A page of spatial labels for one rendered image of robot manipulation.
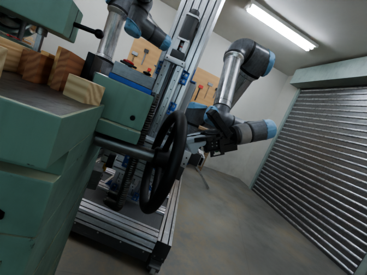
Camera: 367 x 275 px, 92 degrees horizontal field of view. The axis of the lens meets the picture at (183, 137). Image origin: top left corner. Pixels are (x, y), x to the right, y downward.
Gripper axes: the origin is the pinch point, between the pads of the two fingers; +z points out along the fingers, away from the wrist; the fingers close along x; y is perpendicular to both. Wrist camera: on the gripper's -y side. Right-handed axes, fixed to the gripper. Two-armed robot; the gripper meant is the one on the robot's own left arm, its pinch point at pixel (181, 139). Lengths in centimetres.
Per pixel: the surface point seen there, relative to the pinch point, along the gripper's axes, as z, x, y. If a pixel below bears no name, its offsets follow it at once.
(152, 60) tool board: -24, 320, -75
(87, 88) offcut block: 19.4, -22.4, -18.2
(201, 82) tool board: -120, 314, -24
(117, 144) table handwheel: 18.6, -11.1, -4.7
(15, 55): 30.9, -16.9, -25.2
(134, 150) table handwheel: 14.8, -11.1, -2.5
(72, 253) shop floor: 62, 35, 65
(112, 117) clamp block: 18.0, -13.1, -12.0
